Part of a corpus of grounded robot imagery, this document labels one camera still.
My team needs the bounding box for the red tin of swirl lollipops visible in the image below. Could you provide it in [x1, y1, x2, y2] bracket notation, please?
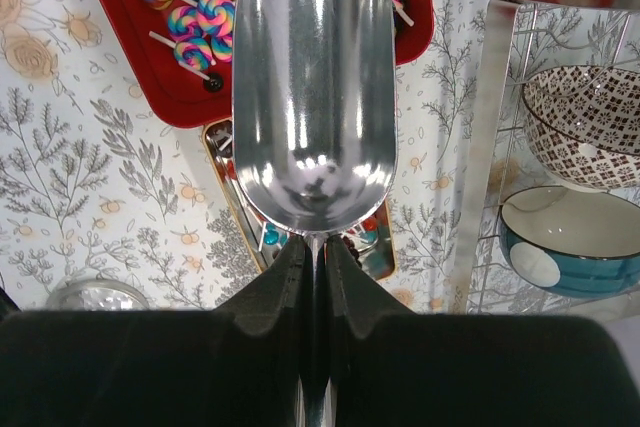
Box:
[100, 0, 434, 128]

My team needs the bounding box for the teal white bowl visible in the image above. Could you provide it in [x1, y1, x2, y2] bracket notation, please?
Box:
[499, 186, 639, 299]

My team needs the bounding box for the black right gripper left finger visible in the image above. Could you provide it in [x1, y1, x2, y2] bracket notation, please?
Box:
[1, 237, 307, 426]

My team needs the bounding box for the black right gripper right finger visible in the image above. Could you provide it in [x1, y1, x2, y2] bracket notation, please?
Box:
[326, 238, 639, 426]

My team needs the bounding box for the steel dish rack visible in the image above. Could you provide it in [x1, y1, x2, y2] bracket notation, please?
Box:
[447, 0, 639, 314]

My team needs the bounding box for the glass jar lid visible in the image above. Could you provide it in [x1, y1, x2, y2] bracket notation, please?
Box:
[45, 279, 150, 311]

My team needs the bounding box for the patterned brown bowl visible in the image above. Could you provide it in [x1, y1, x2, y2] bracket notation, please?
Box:
[521, 65, 639, 192]

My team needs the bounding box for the metal scoop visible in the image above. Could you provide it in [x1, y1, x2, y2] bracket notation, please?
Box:
[232, 0, 397, 426]

